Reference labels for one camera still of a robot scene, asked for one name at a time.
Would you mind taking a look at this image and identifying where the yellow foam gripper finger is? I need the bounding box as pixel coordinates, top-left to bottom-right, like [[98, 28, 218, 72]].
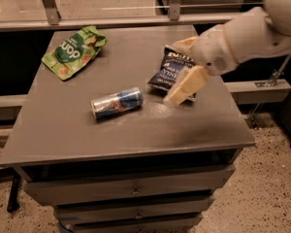
[[171, 36, 198, 56], [163, 65, 209, 108]]

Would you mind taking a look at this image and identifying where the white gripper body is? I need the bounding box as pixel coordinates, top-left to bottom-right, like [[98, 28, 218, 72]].
[[191, 24, 238, 76]]

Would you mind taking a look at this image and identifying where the red bull can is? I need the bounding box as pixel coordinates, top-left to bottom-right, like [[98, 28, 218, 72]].
[[90, 87, 144, 119]]

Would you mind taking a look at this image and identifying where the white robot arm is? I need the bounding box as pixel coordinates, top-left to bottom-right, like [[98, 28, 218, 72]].
[[164, 0, 291, 108]]

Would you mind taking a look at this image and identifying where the blue kettle chips bag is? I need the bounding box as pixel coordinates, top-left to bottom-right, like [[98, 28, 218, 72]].
[[147, 46, 195, 91]]

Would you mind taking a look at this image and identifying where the grey drawer cabinet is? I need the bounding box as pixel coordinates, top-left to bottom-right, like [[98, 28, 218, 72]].
[[0, 24, 257, 233]]

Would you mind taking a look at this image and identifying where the green snack bag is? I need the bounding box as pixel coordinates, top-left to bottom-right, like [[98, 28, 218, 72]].
[[42, 26, 108, 81]]

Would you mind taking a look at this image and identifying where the middle grey drawer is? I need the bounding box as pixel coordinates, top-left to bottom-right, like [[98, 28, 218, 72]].
[[54, 196, 214, 224]]

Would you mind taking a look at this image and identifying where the grey drawer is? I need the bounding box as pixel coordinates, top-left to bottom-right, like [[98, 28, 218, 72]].
[[70, 214, 202, 233], [54, 196, 214, 224], [23, 164, 235, 206]]

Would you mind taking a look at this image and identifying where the bottom grey drawer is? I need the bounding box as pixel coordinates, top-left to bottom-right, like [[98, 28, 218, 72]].
[[70, 214, 202, 233]]

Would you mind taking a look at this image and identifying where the top grey drawer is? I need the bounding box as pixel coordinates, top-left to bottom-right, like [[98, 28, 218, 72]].
[[23, 164, 235, 206]]

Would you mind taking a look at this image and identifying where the black stand leg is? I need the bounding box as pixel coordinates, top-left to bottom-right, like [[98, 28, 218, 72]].
[[7, 173, 21, 213]]

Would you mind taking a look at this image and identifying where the metal railing frame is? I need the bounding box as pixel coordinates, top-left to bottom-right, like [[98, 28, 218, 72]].
[[0, 0, 291, 33]]

